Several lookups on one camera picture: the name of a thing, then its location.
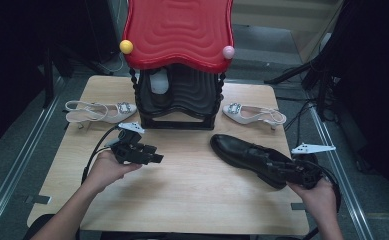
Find red and black shoe rack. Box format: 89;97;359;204
119;0;236;131

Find dark curtain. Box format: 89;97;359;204
328;0;389;208
0;0;118;156

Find white heeled sandal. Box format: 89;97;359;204
64;100;138;130
221;102;288;131

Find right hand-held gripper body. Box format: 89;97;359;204
281;142;337;190

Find person's right hand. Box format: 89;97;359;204
286;176;338;231

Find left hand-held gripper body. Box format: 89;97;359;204
105;121;150;165

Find black metal stand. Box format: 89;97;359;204
264;56;335;122
41;46;78;109

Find yellow ball knob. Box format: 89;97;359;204
119;39;134;55

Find black floor cables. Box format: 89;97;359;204
282;98;315;133

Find person's left hand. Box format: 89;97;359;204
81;150;143;194

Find metal floor rail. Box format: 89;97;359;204
309;106;375;240
0;76;66;240

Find beige board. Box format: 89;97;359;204
231;0;346;64

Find left hand-held gripper cable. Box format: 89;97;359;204
80;124;121;185

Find pink ball knob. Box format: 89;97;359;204
222;45;236;60

